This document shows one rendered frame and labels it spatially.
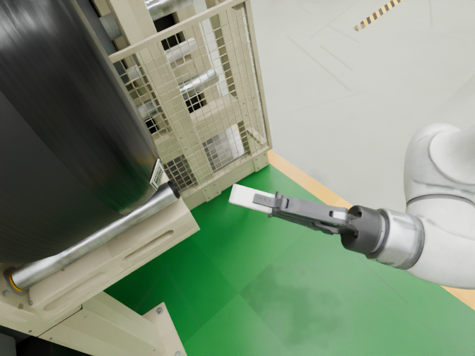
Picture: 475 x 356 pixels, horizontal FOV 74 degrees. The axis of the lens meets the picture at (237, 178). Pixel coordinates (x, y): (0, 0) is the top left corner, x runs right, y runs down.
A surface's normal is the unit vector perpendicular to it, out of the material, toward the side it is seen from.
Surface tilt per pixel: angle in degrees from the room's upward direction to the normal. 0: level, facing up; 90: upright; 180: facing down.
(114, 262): 90
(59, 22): 69
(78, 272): 0
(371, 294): 0
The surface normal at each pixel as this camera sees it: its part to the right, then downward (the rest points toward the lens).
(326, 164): -0.19, -0.62
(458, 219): 0.03, -0.51
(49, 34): 0.84, -0.15
